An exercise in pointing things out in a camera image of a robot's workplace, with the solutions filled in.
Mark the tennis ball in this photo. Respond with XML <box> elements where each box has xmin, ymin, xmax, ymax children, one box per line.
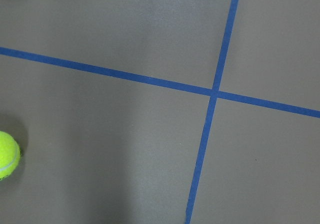
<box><xmin>0</xmin><ymin>131</ymin><xmax>21</xmax><ymax>180</ymax></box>

